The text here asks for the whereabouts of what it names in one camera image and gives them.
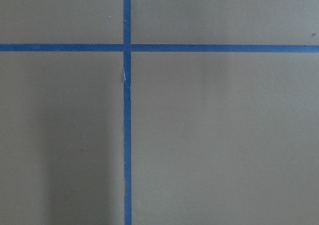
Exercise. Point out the brown paper table cover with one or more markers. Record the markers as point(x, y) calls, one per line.
point(217, 138)

